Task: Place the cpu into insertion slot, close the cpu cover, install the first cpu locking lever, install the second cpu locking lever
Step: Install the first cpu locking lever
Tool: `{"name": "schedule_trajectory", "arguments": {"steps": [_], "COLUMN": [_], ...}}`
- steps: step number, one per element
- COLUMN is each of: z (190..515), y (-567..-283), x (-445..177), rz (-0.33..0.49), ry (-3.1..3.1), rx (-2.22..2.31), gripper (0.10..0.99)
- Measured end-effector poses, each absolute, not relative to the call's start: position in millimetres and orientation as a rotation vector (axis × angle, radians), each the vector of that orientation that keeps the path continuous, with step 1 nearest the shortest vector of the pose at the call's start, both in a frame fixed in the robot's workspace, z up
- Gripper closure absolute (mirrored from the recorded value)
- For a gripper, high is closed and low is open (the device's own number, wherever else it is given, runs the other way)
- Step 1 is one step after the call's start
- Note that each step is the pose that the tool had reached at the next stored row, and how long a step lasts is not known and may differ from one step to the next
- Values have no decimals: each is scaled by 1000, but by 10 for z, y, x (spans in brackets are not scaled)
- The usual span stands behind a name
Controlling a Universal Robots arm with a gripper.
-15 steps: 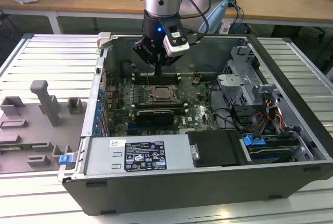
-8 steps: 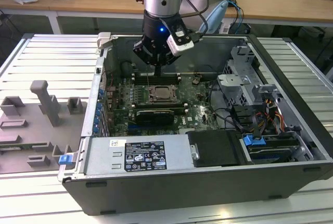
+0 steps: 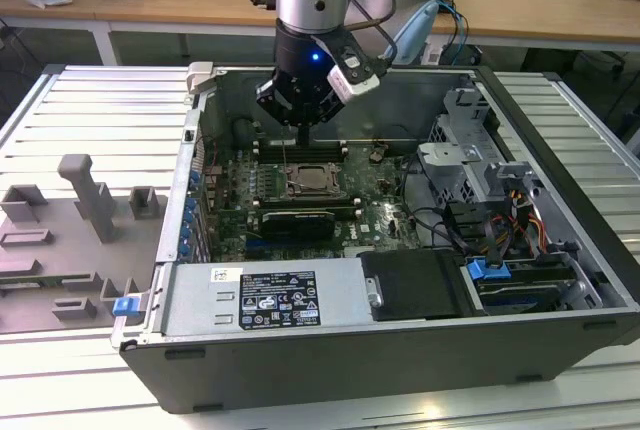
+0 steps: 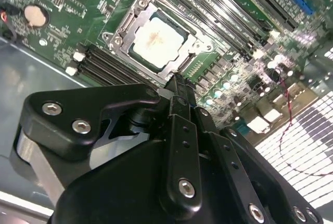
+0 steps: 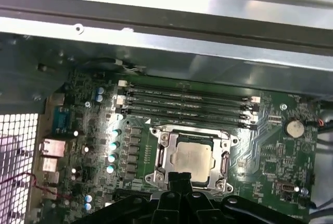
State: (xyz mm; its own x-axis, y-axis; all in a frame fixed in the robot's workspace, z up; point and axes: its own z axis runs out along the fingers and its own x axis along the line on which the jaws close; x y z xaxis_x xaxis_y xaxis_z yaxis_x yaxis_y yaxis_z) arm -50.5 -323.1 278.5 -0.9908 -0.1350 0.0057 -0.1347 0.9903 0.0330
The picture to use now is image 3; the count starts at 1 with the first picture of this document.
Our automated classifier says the yellow red wire bundle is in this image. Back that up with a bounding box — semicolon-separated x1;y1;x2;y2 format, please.
504;189;547;251

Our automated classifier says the black graphics card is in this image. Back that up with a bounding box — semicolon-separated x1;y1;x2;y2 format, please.
259;209;336;244

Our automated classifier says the grey plastic drive bracket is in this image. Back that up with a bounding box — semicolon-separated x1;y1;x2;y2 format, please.
487;159;544;201

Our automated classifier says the flat black wire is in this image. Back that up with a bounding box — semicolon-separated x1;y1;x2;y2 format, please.
479;219;502;271

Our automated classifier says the long black cable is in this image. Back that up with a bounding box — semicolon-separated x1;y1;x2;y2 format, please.
402;153;469;254

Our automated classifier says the pale blue teach pendant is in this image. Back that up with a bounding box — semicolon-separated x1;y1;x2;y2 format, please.
389;0;441;64

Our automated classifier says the green motherboard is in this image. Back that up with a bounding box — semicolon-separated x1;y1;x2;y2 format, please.
199;142;426;261

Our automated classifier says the metal socket cover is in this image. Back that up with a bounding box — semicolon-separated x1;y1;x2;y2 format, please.
284;162;344;196

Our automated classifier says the black hard disk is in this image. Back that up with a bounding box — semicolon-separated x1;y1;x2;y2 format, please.
474;277;571;314

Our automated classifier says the black plastic shroud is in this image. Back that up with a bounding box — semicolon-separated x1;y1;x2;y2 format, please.
359;249;484;322

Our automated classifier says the CPU socket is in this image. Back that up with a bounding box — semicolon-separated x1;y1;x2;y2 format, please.
279;160;349;199

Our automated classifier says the grey parts rack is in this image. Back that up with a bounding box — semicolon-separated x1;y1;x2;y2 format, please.
0;153;169;335

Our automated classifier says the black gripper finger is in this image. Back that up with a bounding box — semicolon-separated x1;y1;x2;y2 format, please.
302;92;347;147
255;77;305;147

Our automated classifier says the silver square CPU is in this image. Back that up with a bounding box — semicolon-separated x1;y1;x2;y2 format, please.
294;165;334;191

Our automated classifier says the black PC case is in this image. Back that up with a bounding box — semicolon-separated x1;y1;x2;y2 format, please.
110;62;640;414

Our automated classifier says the grey case handle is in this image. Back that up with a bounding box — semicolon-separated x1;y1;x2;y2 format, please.
185;60;216;96

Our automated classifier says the silver metal disk bay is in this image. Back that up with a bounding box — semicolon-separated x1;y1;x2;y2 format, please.
417;87;506;204

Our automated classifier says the blue cable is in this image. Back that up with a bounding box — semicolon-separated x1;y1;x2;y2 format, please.
438;0;470;67

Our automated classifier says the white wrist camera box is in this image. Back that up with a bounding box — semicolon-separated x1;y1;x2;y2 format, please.
324;44;389;102

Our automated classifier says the silver power supply box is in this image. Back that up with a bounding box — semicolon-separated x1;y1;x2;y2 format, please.
159;258;374;339

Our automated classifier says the blue disk carrier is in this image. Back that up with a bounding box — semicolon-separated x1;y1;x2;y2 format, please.
464;258;509;281

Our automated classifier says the black RAM slot bank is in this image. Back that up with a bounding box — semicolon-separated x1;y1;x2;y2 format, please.
255;142;347;162
253;197;364;215

